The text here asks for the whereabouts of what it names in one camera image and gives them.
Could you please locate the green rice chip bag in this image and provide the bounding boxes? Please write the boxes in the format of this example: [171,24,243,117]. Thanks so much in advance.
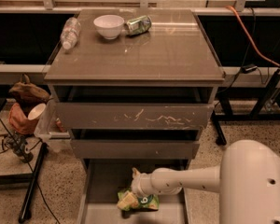
[118,188,160,211]

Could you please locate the green soda can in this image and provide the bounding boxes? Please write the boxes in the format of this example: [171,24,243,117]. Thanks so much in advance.
[125,15,152,35]

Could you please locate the bottom open grey drawer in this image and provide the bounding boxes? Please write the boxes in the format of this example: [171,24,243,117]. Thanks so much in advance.
[77,160,190,224]

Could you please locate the white paper cup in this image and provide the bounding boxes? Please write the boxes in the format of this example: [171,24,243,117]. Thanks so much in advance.
[28,103,46,120]

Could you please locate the orange cable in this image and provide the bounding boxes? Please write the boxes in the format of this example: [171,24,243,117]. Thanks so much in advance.
[225,5,280,68]

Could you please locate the black power adapter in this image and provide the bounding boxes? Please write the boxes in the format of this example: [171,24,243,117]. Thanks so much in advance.
[241,64,258,74]

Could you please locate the clear plastic water bottle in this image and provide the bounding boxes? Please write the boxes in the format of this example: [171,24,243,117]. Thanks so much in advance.
[60,17,81,50]

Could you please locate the top grey drawer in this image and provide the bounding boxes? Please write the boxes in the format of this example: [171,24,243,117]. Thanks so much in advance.
[56,103,213,130]

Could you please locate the white ceramic bowl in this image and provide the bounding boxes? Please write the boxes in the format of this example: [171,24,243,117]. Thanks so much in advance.
[93,15,124,39]

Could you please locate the black floor cable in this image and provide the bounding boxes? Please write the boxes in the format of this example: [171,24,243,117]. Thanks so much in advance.
[0,109,62,224]

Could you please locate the orange cloth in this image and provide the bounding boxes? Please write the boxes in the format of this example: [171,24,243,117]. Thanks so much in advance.
[8,103,38,135]

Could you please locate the black stand frame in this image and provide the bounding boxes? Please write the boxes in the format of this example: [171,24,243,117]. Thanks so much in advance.
[211,68,280,146]

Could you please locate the clear plastic bin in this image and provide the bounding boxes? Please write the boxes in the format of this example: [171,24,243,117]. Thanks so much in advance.
[34,100,70,152]

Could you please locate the grey drawer cabinet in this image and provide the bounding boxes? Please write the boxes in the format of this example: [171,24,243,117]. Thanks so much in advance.
[44,8,226,224]

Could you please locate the small metal clamp device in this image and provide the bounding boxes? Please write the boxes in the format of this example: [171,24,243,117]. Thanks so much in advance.
[3,133,34,163]

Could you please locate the middle grey drawer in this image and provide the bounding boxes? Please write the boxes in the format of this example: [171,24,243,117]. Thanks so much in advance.
[71,140,199,160]

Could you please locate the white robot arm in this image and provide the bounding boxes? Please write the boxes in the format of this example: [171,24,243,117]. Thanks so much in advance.
[118,140,280,224]

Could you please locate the black table leg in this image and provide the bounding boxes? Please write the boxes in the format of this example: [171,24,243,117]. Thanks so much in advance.
[18,143,48,224]

